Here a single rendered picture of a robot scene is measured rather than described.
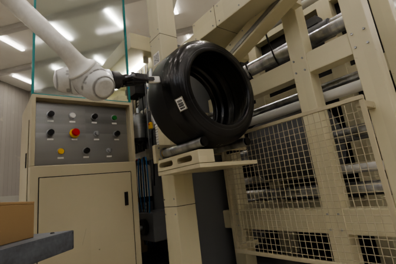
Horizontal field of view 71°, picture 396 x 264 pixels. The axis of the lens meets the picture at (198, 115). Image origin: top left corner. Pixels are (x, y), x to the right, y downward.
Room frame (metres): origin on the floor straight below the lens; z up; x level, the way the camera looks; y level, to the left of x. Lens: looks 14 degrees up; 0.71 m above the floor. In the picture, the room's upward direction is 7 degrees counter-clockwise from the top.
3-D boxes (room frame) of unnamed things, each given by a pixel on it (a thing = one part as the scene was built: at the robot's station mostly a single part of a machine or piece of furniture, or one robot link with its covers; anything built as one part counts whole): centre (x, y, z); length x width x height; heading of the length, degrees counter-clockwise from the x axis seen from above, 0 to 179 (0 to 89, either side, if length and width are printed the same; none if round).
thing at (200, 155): (1.36, 0.10, 0.83); 0.36 x 0.09 x 0.06; 39
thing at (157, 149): (1.59, 0.10, 0.90); 0.40 x 0.03 x 0.10; 129
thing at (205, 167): (1.45, -0.01, 0.80); 0.37 x 0.36 x 0.02; 129
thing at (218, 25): (1.54, -0.32, 1.71); 0.61 x 0.25 x 0.15; 39
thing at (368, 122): (1.48, -0.41, 0.65); 0.90 x 0.02 x 0.70; 39
